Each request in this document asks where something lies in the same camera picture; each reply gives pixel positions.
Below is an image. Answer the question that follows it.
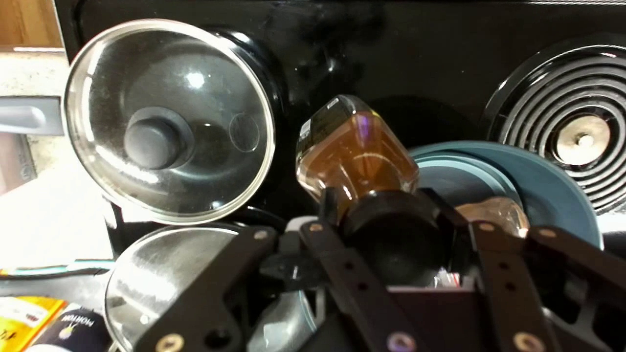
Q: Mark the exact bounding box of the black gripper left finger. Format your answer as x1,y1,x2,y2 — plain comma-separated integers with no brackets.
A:
135,186,422,352

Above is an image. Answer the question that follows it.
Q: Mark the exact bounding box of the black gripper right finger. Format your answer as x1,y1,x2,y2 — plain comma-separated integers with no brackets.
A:
422,188,626,352

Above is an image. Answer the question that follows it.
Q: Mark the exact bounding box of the brown liquid bottle black cap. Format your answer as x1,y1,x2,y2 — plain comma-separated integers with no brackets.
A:
293,92,457,289

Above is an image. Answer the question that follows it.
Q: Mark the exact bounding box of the blue bowl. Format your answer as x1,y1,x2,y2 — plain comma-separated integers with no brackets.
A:
406,139,604,252

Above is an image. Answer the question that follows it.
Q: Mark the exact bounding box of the black coil burner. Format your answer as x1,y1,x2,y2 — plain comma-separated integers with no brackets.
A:
483,37,626,219

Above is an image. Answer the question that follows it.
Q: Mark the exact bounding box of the glass lid black knob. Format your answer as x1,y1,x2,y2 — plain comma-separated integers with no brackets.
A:
62,18,279,227

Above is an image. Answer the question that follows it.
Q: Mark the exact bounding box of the black electric stove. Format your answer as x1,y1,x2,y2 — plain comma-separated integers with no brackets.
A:
54,0,626,262

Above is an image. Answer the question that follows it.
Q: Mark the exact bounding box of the blue salt canister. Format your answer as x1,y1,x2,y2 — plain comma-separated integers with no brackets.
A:
25,303,113,352

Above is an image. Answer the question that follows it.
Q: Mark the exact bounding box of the teal flat item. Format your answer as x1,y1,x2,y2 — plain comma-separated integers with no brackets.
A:
0,258,117,280

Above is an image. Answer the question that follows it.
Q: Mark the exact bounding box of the yellow food box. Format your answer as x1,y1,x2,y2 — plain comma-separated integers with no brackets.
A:
0,295,68,352

